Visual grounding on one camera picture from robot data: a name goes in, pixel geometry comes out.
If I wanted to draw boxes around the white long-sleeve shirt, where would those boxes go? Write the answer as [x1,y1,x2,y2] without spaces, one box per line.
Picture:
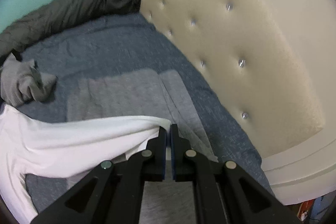
[1,105,171,223]

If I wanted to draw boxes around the grey folded garment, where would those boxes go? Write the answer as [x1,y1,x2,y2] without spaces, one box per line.
[67,69,217,161]

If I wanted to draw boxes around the grey crumpled garment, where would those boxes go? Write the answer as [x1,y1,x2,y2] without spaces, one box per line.
[1,53,57,107]

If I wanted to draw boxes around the blue bed sheet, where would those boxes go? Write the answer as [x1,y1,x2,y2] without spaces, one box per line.
[14,12,275,224]

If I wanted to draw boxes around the cream tufted headboard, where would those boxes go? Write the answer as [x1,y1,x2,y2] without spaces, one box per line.
[140,0,335,205]

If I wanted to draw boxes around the dark grey duvet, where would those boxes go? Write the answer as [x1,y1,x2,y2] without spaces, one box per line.
[1,0,141,60]

